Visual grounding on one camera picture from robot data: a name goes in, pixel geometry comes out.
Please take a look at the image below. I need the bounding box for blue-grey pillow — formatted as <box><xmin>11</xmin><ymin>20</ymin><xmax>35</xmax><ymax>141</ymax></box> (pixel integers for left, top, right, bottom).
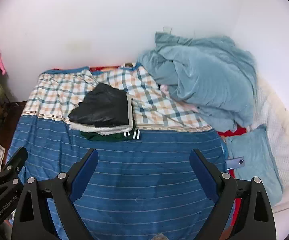
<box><xmin>225</xmin><ymin>125</ymin><xmax>283</xmax><ymax>207</ymax></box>

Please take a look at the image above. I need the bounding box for black leather jacket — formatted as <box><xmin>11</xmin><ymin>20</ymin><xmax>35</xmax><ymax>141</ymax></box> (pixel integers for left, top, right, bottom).
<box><xmin>68</xmin><ymin>82</ymin><xmax>131</xmax><ymax>128</ymax></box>

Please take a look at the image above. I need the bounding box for blue striped plaid bed sheet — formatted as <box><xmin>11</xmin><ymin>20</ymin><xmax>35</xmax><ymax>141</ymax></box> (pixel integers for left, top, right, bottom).
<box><xmin>6</xmin><ymin>64</ymin><xmax>235</xmax><ymax>240</ymax></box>

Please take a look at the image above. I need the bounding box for smartphone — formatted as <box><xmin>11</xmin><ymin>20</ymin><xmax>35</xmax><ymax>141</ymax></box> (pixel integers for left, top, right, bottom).
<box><xmin>227</xmin><ymin>156</ymin><xmax>245</xmax><ymax>169</ymax></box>

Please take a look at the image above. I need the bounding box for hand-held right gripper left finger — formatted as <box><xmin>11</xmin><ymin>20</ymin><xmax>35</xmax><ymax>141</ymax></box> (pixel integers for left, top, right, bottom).
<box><xmin>11</xmin><ymin>148</ymin><xmax>99</xmax><ymax>240</ymax></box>

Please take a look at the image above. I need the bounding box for green garment with striped cuffs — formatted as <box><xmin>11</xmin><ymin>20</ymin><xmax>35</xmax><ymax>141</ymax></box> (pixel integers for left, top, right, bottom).
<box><xmin>81</xmin><ymin>127</ymin><xmax>140</xmax><ymax>142</ymax></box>

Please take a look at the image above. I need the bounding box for white quilted cover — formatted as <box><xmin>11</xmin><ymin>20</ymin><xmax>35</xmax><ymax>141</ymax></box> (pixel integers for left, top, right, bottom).
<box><xmin>250</xmin><ymin>77</ymin><xmax>289</xmax><ymax>213</ymax></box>

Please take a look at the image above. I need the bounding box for white fleece folded garment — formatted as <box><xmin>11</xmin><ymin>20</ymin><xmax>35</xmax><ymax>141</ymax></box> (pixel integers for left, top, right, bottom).
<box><xmin>69</xmin><ymin>94</ymin><xmax>135</xmax><ymax>136</ymax></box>

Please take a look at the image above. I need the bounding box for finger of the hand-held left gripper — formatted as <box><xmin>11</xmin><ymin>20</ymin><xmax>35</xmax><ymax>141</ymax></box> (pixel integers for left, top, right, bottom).
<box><xmin>0</xmin><ymin>147</ymin><xmax>28</xmax><ymax>195</ymax></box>

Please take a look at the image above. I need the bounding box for black metal clothes rack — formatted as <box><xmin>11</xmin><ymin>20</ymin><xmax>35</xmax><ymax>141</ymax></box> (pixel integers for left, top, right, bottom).
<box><xmin>0</xmin><ymin>71</ymin><xmax>20</xmax><ymax>140</ymax></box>

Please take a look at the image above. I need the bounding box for blue-grey duvet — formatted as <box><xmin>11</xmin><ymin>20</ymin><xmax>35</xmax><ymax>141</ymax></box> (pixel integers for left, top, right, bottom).
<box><xmin>137</xmin><ymin>32</ymin><xmax>257</xmax><ymax>132</ymax></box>

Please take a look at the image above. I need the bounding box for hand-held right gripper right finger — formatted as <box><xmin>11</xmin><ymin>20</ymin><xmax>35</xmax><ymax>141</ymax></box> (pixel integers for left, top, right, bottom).
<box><xmin>190</xmin><ymin>149</ymin><xmax>277</xmax><ymax>240</ymax></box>

